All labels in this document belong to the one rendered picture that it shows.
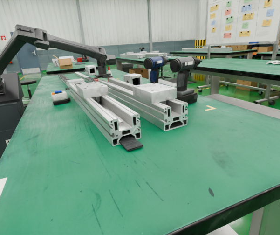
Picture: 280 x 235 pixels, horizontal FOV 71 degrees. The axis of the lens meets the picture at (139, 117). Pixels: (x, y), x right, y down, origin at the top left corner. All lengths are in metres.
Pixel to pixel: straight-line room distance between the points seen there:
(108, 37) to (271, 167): 12.35
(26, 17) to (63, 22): 1.75
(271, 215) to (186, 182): 0.41
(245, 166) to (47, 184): 0.46
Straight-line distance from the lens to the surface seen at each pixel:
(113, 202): 0.42
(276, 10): 3.60
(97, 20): 12.62
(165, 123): 0.67
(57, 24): 12.39
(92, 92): 0.88
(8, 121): 1.50
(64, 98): 1.19
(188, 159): 0.53
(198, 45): 9.13
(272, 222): 0.84
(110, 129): 0.59
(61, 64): 3.45
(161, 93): 0.72
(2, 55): 1.30
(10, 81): 1.57
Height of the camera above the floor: 1.06
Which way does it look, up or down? 20 degrees down
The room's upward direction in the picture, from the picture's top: 4 degrees counter-clockwise
